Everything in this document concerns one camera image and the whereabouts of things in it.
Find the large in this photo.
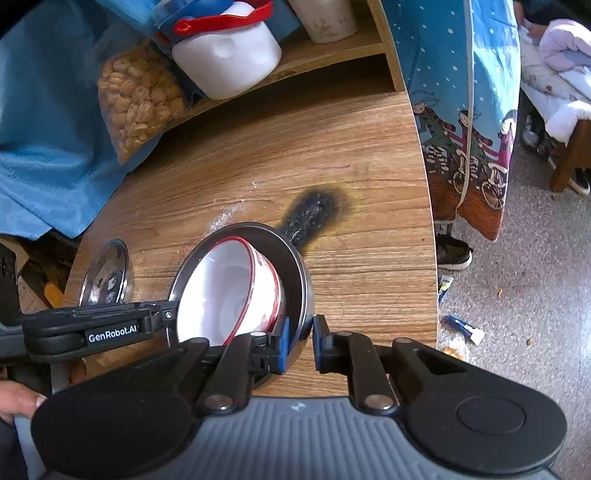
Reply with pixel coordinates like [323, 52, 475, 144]
[78, 239, 133, 306]

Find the white ceramic bowl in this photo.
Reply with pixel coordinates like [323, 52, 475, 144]
[176, 236, 286, 346]

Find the large steel bowl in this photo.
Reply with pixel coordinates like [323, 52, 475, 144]
[165, 222, 315, 367]

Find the person's left hand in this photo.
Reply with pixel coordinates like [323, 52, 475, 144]
[0, 380, 46, 424]

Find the blue white tube on floor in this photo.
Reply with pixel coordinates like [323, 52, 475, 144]
[445, 315, 485, 345]

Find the black shoe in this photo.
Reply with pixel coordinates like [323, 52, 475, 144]
[436, 234, 473, 271]

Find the light blue cloth cover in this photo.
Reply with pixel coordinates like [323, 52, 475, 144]
[0, 0, 306, 242]

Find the bag of snack biscuits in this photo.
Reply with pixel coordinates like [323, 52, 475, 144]
[97, 40, 188, 164]

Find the white jug blue lid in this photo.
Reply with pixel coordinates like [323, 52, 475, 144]
[152, 1, 281, 100]

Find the dark blue dotted curtain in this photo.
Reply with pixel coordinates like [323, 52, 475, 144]
[383, 0, 521, 241]

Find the wooden desk shelf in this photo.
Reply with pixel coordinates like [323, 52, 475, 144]
[165, 0, 408, 135]

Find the white steel thermos cup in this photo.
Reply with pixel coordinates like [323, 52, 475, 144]
[288, 0, 359, 44]

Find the pink white bedding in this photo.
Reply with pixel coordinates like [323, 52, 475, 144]
[519, 19, 590, 144]

